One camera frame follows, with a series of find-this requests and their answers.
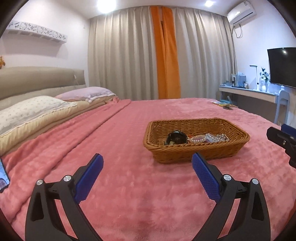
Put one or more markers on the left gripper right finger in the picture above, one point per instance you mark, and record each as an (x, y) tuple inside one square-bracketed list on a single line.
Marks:
[(251, 220)]

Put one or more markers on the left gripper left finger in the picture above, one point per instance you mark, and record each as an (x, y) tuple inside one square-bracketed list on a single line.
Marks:
[(43, 221)]

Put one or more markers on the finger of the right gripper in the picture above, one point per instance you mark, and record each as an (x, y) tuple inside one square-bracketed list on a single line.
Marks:
[(282, 139), (289, 130)]

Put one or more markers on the black watch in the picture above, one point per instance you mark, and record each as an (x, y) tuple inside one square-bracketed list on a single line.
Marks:
[(176, 138)]

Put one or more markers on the white desk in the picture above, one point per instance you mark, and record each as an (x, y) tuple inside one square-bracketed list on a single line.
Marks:
[(252, 101)]

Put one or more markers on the white chair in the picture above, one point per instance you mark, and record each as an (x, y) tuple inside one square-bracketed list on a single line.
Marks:
[(283, 98)]

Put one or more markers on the white flower vase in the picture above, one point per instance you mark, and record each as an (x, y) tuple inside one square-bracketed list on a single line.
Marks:
[(265, 79)]

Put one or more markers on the smartphone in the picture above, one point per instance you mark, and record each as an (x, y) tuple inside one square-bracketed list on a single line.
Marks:
[(4, 179)]

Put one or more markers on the items on bed corner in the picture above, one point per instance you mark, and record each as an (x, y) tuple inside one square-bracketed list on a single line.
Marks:
[(225, 103)]

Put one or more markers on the black television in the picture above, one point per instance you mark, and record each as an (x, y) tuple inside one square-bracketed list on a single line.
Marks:
[(282, 66)]

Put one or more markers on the white desk lamp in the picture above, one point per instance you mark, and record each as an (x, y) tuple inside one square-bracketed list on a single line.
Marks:
[(255, 76)]

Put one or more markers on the beige quilt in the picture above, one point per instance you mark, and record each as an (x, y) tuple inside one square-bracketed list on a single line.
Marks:
[(17, 136)]

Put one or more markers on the brown wicker basket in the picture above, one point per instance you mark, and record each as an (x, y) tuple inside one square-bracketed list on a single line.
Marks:
[(157, 132)]

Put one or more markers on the white dotted pillow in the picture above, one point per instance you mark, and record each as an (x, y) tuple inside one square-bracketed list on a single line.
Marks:
[(29, 110)]

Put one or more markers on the white air conditioner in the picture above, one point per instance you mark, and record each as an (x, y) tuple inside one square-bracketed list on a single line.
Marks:
[(241, 13)]

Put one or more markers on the pink pillow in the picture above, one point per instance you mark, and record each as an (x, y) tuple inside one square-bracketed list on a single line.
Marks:
[(88, 94)]

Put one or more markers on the orange curtain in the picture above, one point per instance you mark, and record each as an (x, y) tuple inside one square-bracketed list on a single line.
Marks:
[(169, 86)]

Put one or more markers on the beige padded headboard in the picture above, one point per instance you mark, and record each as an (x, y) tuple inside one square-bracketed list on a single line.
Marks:
[(22, 83)]

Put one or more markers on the beige curtain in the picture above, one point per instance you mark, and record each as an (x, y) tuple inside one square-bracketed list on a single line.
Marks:
[(122, 52)]

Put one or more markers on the white wall shelf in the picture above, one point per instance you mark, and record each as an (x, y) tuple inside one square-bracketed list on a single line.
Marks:
[(28, 29)]

